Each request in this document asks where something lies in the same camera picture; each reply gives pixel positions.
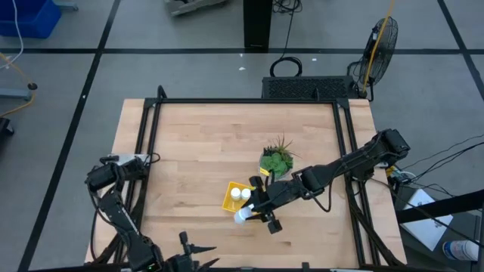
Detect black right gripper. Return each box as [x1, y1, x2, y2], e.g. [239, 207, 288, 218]
[246, 175, 308, 235]

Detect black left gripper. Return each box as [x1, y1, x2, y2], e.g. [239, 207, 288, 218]
[162, 230, 221, 272]

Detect yellow plastic basket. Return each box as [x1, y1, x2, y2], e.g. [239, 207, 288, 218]
[221, 181, 262, 215]

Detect succulents in triangle-patterned pot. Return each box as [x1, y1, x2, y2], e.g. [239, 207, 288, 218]
[259, 134, 299, 182]

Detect black perforated computer case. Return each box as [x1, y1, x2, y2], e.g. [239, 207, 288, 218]
[261, 75, 360, 101]

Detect white flat box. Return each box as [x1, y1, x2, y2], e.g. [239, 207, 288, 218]
[399, 188, 455, 252]

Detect black beam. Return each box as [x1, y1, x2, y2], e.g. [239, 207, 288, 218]
[396, 188, 484, 224]

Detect white and blue bottle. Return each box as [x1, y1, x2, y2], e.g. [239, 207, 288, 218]
[442, 239, 480, 263]

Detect black floor fan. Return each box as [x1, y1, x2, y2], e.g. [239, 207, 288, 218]
[347, 16, 400, 102]

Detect grey metal cart base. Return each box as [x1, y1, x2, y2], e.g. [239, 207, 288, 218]
[163, 0, 230, 17]

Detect black floor object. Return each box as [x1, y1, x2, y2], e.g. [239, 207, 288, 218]
[0, 117, 15, 138]

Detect grey table foot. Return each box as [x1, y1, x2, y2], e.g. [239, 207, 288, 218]
[0, 88, 33, 102]

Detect blue plastic bin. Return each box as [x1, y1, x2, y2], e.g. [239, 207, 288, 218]
[0, 0, 63, 39]

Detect black aluminium table frame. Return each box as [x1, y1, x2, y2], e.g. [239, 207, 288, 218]
[85, 85, 408, 272]

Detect black coiled cable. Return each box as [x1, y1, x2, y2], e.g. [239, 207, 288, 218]
[268, 0, 304, 78]

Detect yellow cable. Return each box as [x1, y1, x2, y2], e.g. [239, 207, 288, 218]
[361, 0, 396, 94]
[0, 51, 37, 118]

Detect white cable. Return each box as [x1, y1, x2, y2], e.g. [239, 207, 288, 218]
[0, 0, 24, 71]

